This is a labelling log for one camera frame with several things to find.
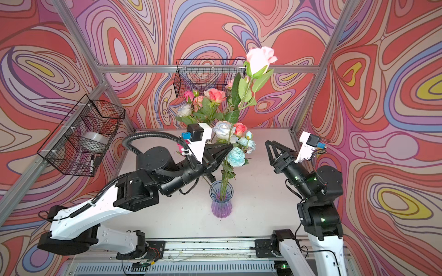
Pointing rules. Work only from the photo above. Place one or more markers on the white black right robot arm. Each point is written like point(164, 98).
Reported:
point(318, 215)

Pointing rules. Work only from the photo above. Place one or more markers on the black wire basket left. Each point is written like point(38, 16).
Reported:
point(68, 152)

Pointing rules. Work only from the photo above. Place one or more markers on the bright pink rose stem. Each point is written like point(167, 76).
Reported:
point(189, 96)

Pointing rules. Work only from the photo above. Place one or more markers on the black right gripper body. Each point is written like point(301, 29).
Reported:
point(288, 166)

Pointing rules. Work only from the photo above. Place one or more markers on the pale blue rose stem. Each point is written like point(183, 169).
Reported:
point(184, 114)

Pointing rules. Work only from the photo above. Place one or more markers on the purple blue glass vase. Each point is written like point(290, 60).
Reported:
point(221, 200)

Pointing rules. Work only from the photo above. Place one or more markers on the magenta rose stem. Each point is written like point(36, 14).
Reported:
point(180, 149)

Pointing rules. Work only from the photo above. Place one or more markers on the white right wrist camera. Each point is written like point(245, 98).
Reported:
point(311, 145)

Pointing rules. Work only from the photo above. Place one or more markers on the light blue rose stem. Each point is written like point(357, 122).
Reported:
point(225, 131)

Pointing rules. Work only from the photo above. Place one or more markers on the red pink rose stem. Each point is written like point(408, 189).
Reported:
point(240, 129)

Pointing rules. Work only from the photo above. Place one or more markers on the black wire basket back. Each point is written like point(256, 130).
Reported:
point(204, 74)

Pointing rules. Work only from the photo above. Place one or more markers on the white tape roll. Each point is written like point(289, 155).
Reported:
point(96, 137)

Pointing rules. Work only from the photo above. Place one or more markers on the aluminium frame post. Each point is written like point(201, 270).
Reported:
point(80, 41)

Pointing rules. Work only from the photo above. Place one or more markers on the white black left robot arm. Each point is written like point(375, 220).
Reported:
point(81, 228)

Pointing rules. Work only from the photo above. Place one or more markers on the pale pink rose stem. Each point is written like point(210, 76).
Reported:
point(258, 73)

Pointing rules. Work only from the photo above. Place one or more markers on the small pink bud rose stem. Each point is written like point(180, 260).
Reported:
point(232, 94)

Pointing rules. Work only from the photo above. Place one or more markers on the coral pink rose stem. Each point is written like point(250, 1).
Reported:
point(216, 97)

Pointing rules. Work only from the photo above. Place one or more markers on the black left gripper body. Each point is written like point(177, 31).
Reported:
point(204, 167)

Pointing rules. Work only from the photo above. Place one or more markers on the turquoise spray rose stem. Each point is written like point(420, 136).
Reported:
point(236, 158)

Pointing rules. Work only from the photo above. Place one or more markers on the pink spray rose stem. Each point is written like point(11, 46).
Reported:
point(197, 101)

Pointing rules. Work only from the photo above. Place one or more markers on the black wire basket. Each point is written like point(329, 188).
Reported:
point(68, 152)
point(204, 74)

